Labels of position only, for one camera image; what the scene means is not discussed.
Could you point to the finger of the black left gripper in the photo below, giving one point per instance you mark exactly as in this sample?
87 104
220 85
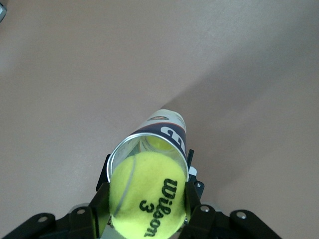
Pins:
191 160
103 176

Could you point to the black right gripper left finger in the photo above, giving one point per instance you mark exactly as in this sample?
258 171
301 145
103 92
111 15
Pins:
82 224

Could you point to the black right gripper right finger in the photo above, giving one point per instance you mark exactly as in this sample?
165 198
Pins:
211 226

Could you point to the clear tennis ball can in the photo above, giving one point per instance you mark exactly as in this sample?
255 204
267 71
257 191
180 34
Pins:
172 134

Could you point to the tennis ball Roland Garros print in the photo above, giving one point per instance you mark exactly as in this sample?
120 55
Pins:
159 144

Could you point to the tennis ball Wilson 3 print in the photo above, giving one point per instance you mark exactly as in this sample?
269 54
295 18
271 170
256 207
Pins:
149 194

